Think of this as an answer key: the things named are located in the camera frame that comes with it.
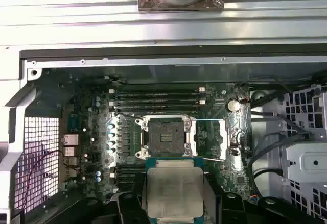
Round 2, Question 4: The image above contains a red black twisted wire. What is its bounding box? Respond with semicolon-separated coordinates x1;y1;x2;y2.
22;149;75;211

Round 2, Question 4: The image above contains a silver coin cell battery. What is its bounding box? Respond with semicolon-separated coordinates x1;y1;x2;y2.
226;98;241;112

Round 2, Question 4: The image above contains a perforated metal drive cage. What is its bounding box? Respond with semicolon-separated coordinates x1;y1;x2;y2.
279;83;327;221

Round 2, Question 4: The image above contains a silver topped CPU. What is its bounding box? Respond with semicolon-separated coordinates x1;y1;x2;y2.
143;157;205;224

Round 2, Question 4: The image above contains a silver rear port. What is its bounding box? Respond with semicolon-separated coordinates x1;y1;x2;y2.
62;134;79;145
63;157;77;168
63;146;77;157

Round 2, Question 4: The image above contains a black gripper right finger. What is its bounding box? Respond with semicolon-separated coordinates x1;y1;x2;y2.
214;190;327;224

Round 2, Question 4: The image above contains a grey flat cable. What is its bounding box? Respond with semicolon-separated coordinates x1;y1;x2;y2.
274;111;311;139

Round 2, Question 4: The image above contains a grey metal PC case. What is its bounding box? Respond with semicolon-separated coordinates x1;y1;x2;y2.
0;47;327;224

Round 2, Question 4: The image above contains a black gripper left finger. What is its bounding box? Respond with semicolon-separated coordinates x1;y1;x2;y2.
88;192;146;224

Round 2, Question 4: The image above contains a black cable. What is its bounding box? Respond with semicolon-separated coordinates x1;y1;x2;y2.
251;168;284;196

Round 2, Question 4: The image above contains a green motherboard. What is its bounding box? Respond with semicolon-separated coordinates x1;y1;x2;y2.
60;81;253;202

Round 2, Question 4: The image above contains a metal socket cover frame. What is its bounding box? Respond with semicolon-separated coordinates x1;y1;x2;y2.
193;118;227;161

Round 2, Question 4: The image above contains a CPU socket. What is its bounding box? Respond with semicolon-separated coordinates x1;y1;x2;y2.
134;114;198;158

